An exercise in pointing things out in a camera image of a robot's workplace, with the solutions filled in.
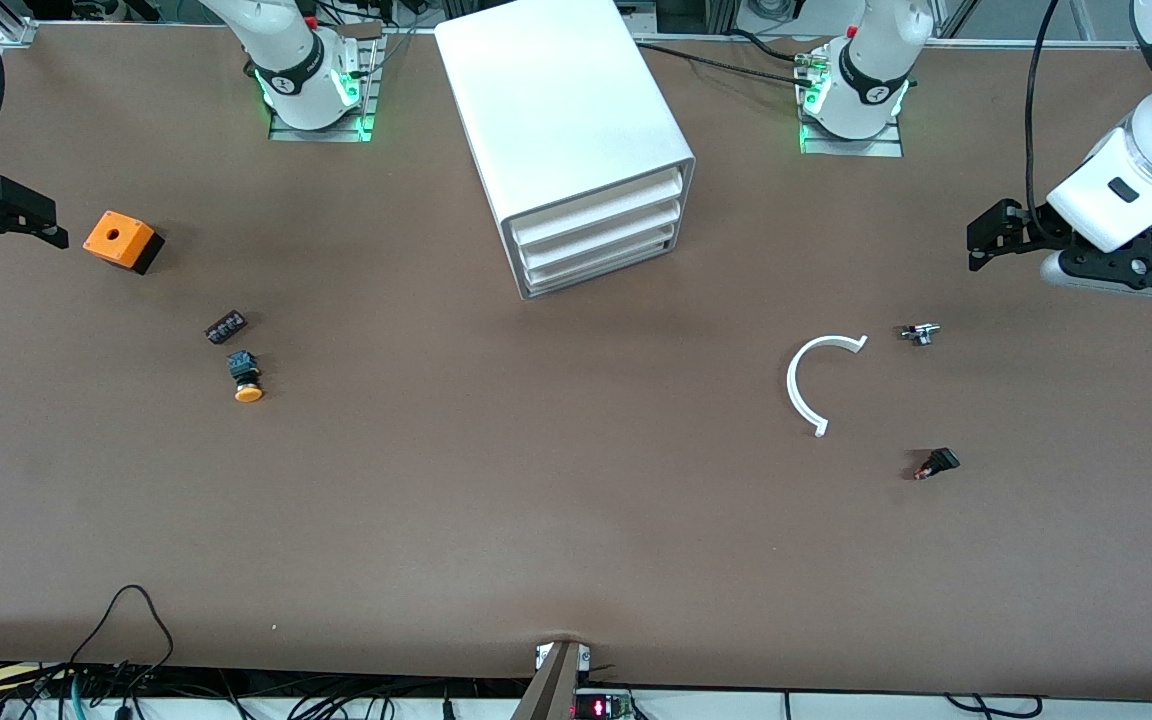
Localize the white plastic drawer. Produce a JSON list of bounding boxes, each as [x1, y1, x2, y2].
[[519, 220, 681, 288]]

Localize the yellow push button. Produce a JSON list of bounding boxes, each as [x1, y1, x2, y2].
[[228, 350, 265, 404]]

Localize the white drawer cabinet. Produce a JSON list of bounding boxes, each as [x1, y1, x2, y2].
[[434, 0, 697, 301]]

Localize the orange box with hole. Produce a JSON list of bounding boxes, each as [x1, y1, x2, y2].
[[83, 210, 166, 276]]

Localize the white curved plastic arc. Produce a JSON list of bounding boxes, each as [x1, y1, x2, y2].
[[786, 334, 869, 438]]

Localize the circuit board with red display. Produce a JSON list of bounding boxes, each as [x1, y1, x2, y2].
[[573, 688, 637, 720]]

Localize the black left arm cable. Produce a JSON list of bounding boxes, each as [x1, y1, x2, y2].
[[1024, 0, 1077, 241]]

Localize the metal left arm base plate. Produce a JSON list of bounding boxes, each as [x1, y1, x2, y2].
[[798, 45, 905, 158]]

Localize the aluminium frame rail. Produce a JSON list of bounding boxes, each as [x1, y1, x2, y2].
[[0, 0, 37, 46]]

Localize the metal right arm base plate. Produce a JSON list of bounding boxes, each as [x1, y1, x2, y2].
[[268, 30, 379, 143]]

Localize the black cable on table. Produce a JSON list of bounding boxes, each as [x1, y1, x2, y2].
[[636, 38, 822, 86]]

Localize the thin black looped cable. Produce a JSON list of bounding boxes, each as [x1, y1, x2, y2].
[[66, 585, 177, 691]]

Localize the brown camera mount post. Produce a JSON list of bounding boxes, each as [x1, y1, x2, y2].
[[511, 640, 582, 720]]

